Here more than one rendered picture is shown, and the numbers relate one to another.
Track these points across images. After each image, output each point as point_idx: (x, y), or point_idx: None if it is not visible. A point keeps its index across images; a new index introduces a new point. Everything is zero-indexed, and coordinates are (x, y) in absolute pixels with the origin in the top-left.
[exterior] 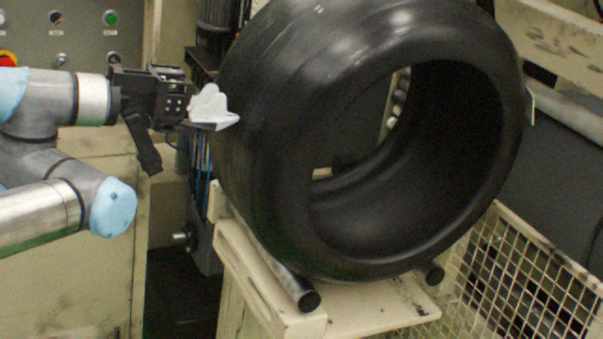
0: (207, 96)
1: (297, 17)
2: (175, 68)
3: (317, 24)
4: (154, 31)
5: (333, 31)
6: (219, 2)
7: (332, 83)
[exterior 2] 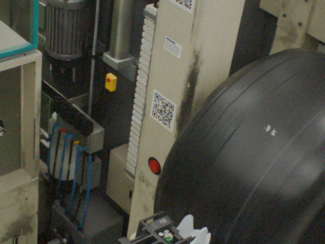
0: (184, 226)
1: (250, 138)
2: (160, 214)
3: (277, 149)
4: (36, 94)
5: (296, 159)
6: (70, 34)
7: (303, 206)
